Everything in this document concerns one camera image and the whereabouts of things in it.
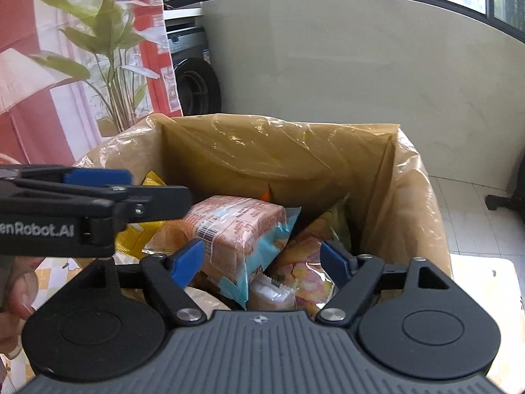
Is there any washing machine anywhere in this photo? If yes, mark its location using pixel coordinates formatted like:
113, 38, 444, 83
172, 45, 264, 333
164, 7, 222, 116

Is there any person's left hand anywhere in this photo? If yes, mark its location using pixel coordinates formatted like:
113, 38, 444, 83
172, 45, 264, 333
1, 257, 44, 355

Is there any orange snack packet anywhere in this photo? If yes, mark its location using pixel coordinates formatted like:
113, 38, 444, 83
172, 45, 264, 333
260, 184, 274, 203

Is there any colourful candy bag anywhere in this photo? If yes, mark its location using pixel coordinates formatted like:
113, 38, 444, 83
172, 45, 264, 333
265, 197, 351, 318

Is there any floral checkered tablecloth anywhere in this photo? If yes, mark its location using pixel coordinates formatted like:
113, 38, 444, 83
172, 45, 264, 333
0, 253, 525, 394

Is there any brown cardboard box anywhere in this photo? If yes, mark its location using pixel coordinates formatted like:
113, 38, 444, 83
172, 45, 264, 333
79, 114, 450, 294

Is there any clear bread pack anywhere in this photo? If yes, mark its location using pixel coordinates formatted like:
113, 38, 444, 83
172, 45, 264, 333
145, 196, 301, 307

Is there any yellow snack bag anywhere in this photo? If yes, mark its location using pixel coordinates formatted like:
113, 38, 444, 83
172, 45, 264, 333
113, 170, 167, 260

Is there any small white snack packet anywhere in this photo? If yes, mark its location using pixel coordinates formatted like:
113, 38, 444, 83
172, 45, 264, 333
246, 273, 295, 311

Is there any black exercise bike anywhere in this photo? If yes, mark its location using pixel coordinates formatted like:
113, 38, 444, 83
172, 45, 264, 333
484, 159, 525, 214

